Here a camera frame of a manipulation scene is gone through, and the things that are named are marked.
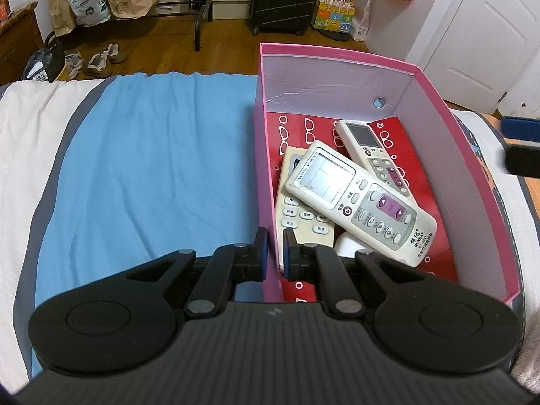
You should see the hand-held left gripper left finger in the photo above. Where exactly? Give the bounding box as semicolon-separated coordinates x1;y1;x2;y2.
126;227;269;320

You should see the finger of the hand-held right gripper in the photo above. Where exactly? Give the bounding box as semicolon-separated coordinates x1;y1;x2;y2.
501;116;540;177

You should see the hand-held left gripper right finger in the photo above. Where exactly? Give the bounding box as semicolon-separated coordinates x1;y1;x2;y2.
282;228;426;320

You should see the cream remote control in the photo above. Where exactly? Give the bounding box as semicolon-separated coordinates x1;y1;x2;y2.
275;145;338;273

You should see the large-screen white remote control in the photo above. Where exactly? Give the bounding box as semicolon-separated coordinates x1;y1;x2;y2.
285;139;438;268

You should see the slim white remote control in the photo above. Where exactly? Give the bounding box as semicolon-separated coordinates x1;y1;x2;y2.
335;120;412;199

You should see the pink cardboard box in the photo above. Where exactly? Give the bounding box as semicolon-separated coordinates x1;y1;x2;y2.
253;43;524;306

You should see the small white rounded device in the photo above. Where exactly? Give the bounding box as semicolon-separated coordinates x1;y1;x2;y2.
334;231;372;259

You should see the red glasses-print sheet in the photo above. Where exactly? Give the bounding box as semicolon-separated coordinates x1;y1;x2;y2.
276;114;460;304

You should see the white door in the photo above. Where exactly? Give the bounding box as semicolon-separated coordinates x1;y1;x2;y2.
404;0;540;115

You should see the striped blue white bedspread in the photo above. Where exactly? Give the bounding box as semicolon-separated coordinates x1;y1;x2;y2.
0;72;540;389

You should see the white fluffy cloth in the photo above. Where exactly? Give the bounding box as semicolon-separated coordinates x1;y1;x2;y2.
512;333;540;389

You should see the white plastic bag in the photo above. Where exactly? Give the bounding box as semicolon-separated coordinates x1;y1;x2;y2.
350;0;375;42

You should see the black round stand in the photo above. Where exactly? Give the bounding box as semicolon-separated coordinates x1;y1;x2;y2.
316;29;352;43

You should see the black metal clothes rack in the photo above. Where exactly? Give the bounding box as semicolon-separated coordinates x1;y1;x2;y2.
44;0;214;52

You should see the colourful gift bag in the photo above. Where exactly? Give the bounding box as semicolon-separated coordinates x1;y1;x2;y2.
312;0;356;36

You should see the white grey sneaker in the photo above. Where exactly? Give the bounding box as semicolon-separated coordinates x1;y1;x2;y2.
63;53;84;80

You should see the black bag with white label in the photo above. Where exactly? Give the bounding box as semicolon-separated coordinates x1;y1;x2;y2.
20;38;67;84

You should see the white green patterned bag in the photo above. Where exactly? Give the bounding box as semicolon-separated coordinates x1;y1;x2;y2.
67;0;112;26

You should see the small brown paper bag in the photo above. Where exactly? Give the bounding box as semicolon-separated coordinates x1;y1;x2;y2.
47;0;79;37

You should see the wooden nightstand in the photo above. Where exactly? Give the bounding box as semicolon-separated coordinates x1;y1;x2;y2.
0;2;46;86

